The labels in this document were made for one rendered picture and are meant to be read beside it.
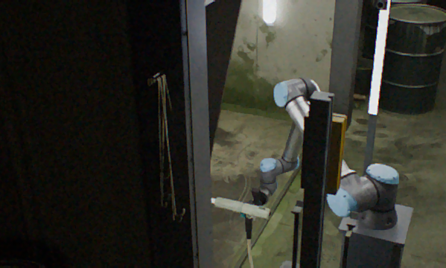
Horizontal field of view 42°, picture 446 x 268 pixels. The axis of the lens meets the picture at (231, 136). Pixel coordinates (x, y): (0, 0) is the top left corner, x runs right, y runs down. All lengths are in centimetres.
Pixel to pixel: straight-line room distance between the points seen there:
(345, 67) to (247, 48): 86
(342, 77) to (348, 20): 48
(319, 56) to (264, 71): 51
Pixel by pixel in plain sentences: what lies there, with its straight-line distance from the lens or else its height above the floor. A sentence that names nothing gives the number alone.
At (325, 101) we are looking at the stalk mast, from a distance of 162.
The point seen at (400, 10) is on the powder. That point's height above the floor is 86.
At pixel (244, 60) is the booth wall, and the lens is 507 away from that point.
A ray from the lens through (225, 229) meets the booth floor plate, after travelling 374.
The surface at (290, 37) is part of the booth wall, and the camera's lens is 486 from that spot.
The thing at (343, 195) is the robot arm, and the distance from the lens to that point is 259.
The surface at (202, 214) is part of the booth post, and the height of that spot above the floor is 100.
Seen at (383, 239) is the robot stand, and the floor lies 64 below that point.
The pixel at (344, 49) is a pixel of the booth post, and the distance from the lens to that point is 476.
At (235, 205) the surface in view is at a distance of 305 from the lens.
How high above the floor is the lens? 231
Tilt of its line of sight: 28 degrees down
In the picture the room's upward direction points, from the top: 1 degrees counter-clockwise
